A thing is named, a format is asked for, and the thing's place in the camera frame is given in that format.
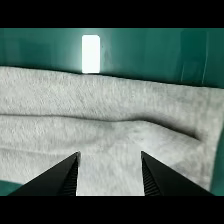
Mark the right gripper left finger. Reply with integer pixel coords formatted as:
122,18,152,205
9,150,82,197

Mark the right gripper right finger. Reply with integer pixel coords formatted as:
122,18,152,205
140,150,214,197

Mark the light grey garment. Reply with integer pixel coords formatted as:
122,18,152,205
0,65,224,197

